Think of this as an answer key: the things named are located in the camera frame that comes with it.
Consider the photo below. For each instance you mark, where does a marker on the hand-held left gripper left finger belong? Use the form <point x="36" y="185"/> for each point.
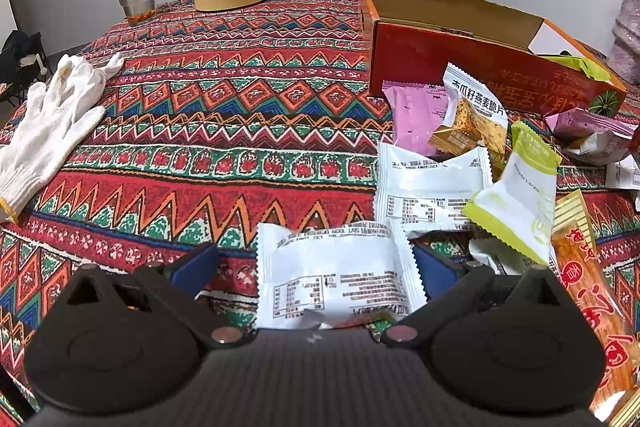
<point x="195" y="264"/>

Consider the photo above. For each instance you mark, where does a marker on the white packet with crisp picture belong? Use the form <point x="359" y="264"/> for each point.
<point x="470" y="92"/>

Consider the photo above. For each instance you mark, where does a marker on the long orange red snack packet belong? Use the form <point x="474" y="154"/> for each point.
<point x="595" y="307"/>

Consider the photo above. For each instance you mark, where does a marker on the pink textured vase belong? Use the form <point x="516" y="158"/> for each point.
<point x="627" y="32"/>

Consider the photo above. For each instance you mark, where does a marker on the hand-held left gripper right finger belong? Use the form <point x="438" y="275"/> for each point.
<point x="437" y="269"/>

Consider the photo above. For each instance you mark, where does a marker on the small gold snack packet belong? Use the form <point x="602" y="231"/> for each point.
<point x="450" y="139"/>

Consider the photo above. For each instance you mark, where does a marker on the white cotton glove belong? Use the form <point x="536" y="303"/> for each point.
<point x="82" y="74"/>
<point x="35" y="142"/>

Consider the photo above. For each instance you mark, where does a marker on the pink snack packet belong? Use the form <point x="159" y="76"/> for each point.
<point x="415" y="117"/>
<point x="580" y="119"/>

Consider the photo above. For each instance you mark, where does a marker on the green white snack packet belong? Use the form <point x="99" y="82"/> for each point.
<point x="520" y="197"/>

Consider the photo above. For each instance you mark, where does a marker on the white brown snack packet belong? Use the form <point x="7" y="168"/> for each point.
<point x="600" y="149"/>

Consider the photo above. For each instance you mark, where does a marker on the orange cardboard box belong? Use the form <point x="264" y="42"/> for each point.
<point x="425" y="57"/>

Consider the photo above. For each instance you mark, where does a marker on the black folding chair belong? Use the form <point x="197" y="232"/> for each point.
<point x="15" y="52"/>

